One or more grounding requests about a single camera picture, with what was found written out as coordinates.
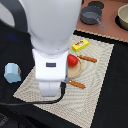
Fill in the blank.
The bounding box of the fork with orange handle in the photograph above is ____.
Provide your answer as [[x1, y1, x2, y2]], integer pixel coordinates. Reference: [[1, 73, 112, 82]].
[[67, 80, 85, 89]]

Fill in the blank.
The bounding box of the brown stove top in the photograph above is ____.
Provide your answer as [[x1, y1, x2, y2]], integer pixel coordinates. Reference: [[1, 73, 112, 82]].
[[76, 0, 128, 42]]

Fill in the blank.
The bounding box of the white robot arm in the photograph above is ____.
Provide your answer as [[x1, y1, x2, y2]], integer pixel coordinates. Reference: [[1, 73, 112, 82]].
[[0, 0, 82, 97]]

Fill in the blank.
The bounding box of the round wooden plate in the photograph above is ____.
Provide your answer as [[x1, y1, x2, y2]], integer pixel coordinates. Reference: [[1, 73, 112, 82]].
[[68, 60, 83, 78]]

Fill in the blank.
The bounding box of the knife with orange handle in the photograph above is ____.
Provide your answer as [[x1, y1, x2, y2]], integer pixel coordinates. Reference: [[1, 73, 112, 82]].
[[77, 55, 97, 63]]

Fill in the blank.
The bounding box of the beige bowl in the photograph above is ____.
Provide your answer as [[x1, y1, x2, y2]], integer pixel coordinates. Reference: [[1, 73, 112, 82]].
[[118, 4, 128, 30]]

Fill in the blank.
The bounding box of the woven beige placemat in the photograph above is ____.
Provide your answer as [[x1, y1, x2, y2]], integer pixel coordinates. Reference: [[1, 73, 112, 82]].
[[12, 30, 115, 128]]

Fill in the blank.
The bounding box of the light blue cup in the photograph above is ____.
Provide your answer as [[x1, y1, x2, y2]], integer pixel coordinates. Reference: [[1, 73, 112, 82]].
[[4, 63, 21, 83]]

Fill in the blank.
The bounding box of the red tomato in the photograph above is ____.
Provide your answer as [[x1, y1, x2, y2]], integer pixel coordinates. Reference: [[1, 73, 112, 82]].
[[67, 54, 78, 66]]

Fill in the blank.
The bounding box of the yellow butter box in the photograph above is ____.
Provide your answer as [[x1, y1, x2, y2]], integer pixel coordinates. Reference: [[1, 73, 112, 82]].
[[72, 39, 89, 52]]

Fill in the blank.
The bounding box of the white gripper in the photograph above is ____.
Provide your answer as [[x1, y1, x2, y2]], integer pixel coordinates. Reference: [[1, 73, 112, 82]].
[[32, 49, 68, 97]]

